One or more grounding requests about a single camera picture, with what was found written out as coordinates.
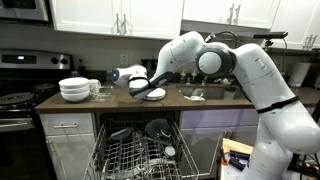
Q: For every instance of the white mug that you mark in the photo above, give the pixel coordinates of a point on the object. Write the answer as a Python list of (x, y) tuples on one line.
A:
[(94, 85)]

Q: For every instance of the stainless steel stove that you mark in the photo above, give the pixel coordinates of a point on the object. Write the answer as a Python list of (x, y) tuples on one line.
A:
[(27, 78)]

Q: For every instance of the white upper cabinets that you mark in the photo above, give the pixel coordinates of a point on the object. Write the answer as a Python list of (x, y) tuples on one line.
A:
[(166, 19)]

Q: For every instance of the white lower cabinet drawers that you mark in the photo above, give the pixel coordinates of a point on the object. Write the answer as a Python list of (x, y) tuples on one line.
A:
[(70, 140)]

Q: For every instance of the white robot base table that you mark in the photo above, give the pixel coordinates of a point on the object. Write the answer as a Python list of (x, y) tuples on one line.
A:
[(234, 159)]

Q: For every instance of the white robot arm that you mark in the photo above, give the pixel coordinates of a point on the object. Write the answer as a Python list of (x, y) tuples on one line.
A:
[(285, 127)]

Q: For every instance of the wire dishwasher rack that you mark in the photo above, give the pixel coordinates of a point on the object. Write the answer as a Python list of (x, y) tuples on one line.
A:
[(133, 155)]

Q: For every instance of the microwave oven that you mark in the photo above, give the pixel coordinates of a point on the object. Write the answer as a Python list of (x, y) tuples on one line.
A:
[(24, 9)]

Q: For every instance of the kitchen sink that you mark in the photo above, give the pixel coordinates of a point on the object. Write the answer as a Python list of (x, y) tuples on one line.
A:
[(219, 92)]

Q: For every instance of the stack of white bowls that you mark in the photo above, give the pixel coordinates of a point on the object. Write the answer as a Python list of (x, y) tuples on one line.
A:
[(74, 89)]

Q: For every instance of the open dishwasher door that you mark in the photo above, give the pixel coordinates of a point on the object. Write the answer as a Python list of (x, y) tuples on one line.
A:
[(203, 148)]

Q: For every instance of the clear glass jar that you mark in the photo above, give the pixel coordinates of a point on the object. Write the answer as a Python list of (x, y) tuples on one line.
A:
[(105, 94)]

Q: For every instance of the black camera on stand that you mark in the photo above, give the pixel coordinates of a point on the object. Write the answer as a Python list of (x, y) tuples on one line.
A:
[(269, 36)]

